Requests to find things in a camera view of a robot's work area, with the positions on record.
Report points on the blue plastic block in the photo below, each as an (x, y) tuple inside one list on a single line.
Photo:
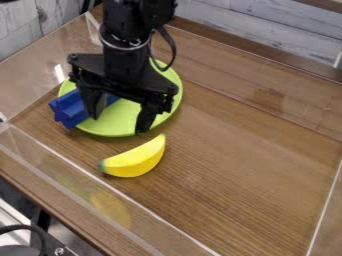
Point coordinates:
[(68, 109)]

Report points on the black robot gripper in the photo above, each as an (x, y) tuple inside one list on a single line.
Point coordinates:
[(128, 73)]

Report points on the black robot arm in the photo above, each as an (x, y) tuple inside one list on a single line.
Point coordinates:
[(131, 21)]

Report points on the green round plate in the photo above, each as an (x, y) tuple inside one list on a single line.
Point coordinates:
[(117, 119)]

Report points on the black metal stand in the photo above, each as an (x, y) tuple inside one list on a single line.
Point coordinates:
[(41, 240)]

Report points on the clear acrylic front wall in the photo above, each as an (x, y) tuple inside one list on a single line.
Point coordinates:
[(108, 219)]

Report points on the yellow toy banana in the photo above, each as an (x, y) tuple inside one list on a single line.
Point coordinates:
[(136, 161)]

